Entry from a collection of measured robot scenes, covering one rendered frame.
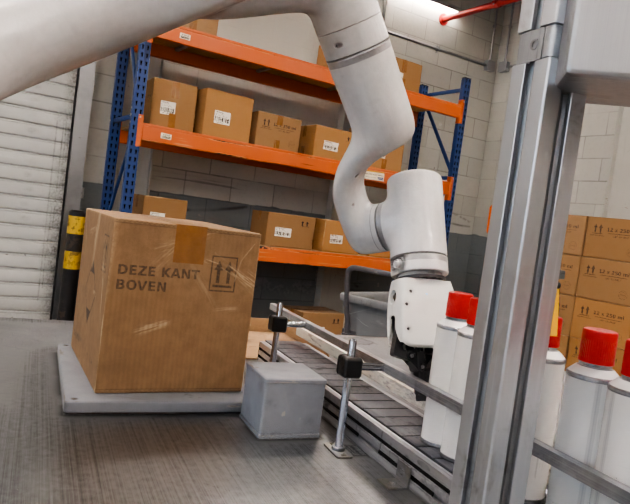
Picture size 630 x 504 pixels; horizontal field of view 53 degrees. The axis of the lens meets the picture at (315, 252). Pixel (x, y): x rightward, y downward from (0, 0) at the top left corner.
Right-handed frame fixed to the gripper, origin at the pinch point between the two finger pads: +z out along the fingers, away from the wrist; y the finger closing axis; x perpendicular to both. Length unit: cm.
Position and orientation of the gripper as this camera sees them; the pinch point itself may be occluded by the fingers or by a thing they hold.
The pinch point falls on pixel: (425, 386)
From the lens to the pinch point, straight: 92.5
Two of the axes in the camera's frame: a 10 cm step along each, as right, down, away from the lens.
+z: 0.1, 9.6, -2.6
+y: 9.1, 1.0, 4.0
